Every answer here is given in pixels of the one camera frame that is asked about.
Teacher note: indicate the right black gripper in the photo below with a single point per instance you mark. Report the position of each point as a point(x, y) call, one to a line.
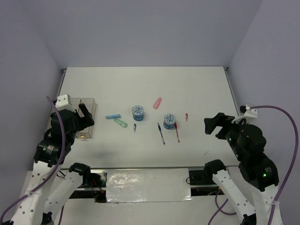
point(220, 118)

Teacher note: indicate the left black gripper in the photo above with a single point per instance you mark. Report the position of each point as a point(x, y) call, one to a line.
point(86, 120)

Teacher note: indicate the red pen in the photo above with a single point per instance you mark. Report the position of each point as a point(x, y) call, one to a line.
point(177, 133)

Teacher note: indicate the blue pen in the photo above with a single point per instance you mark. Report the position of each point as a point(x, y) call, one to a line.
point(160, 130)

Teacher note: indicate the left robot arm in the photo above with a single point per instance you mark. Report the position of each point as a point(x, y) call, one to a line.
point(39, 206)

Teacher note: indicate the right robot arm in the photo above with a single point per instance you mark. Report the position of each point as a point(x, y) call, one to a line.
point(247, 143)

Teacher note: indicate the clear compartment organizer tray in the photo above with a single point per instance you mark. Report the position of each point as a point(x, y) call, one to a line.
point(91, 106)

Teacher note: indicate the blue eraser case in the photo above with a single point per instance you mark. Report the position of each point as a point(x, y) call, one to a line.
point(115, 116)

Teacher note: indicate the green eraser case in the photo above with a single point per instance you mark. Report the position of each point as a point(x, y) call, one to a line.
point(121, 123)

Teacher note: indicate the left blue jar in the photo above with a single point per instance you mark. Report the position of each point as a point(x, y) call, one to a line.
point(138, 113)

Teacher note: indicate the blue jar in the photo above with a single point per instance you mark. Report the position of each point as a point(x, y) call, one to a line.
point(169, 121)
point(138, 113)

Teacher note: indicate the right blue jar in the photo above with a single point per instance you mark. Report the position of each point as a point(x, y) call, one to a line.
point(169, 121)

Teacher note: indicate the pink eraser case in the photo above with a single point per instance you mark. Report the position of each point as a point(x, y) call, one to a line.
point(157, 103)

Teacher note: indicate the silver taped cover plate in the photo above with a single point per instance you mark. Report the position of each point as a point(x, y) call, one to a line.
point(147, 186)

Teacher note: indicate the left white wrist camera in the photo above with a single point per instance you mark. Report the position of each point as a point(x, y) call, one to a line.
point(64, 102)

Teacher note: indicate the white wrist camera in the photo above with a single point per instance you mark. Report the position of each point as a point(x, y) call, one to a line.
point(64, 102)
point(247, 115)

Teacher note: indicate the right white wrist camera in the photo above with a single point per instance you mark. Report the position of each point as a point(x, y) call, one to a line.
point(247, 115)

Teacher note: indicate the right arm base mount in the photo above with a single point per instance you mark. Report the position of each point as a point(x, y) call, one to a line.
point(200, 184)

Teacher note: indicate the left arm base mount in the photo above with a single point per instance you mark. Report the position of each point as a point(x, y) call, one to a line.
point(94, 188)

